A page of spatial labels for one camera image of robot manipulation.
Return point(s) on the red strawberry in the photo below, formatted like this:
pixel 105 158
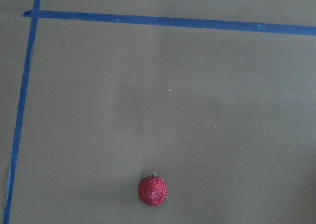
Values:
pixel 152 190

